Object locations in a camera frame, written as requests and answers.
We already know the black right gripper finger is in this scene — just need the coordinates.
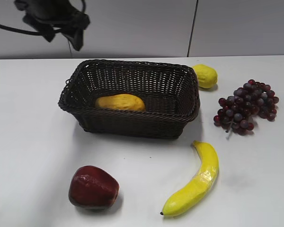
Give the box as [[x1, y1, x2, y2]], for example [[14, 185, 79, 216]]
[[39, 27, 55, 42]]

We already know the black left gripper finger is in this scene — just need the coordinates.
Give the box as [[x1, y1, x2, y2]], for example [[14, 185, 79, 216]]
[[65, 29, 84, 51]]

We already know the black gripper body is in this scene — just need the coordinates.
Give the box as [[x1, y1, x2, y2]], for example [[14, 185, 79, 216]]
[[14, 0, 90, 30]]

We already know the yellow mango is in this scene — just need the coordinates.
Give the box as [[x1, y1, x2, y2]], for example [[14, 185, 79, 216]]
[[95, 94, 146, 111]]

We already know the black wicker basket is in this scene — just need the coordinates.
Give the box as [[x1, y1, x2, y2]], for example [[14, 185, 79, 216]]
[[58, 60, 200, 139]]

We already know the yellow lemon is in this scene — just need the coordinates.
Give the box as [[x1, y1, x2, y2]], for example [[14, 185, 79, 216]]
[[192, 64, 218, 89]]

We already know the dark red apple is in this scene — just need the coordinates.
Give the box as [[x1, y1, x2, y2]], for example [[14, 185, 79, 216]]
[[68, 166, 119, 210]]

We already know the purple grape bunch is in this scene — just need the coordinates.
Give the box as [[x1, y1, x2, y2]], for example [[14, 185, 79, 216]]
[[213, 79, 280, 135]]

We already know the yellow banana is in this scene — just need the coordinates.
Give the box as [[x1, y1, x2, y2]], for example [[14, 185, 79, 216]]
[[160, 140, 219, 217]]

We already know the black cable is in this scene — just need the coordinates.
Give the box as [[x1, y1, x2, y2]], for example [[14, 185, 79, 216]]
[[0, 0, 87, 36]]

